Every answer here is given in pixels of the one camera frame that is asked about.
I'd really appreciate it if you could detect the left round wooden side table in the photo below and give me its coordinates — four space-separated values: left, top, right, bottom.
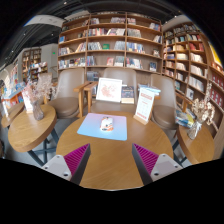
8 104 58 152

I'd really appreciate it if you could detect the right round wooden side table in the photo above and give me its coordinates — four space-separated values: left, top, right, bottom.
177 126 215 164

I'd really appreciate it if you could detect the dark book on chair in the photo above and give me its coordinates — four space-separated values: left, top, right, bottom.
121 86 134 104

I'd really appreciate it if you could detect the white orange computer mouse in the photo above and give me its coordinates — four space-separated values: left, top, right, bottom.
100 116 113 132

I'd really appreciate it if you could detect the vase with dried flowers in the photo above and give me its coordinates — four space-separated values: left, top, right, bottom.
187 83 215 140
23 73 56 121

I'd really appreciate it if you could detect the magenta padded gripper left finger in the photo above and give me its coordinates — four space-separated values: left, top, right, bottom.
42 144 91 185

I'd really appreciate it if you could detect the stack of books right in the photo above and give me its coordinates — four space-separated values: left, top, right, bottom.
175 110 194 128

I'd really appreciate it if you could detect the left beige armchair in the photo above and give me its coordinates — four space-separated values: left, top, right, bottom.
48 68 86 119

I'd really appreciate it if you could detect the white sign on left table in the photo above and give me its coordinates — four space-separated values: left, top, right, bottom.
22 90 33 113

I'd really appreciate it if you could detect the round wooden side table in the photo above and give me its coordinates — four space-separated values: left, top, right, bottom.
8 104 58 152
177 126 215 164

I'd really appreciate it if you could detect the white red table sign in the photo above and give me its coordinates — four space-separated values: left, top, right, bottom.
134 88 154 125

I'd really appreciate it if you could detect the beige armchair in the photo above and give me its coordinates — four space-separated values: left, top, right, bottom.
91 68 137 113
150 74 177 130
48 68 86 119

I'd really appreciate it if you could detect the far left wooden table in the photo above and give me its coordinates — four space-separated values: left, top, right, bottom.
1 102 24 128

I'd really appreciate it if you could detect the central wooden bookshelf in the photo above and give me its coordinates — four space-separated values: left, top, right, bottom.
58 12 163 83

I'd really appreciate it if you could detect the middle beige armchair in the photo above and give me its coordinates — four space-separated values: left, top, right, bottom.
91 68 137 113

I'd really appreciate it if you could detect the left vase with dried flowers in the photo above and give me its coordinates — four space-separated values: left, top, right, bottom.
23 73 56 121

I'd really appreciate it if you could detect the light blue mouse pad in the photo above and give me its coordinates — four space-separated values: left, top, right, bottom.
77 113 127 141

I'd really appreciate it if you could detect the right beige armchair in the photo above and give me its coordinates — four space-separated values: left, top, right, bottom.
150 74 177 130

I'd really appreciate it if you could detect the distant wooden bookshelf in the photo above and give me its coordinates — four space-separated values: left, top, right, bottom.
22 48 48 82

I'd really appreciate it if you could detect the right vase with dried flowers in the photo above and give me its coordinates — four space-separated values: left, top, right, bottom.
187 83 215 140

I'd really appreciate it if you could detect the right wooden bookshelf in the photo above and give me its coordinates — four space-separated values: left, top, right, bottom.
163 17 224 137

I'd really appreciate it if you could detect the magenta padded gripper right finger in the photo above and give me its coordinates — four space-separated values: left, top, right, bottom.
132 143 182 185

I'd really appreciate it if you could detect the white framed picture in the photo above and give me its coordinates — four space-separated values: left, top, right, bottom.
96 78 122 102

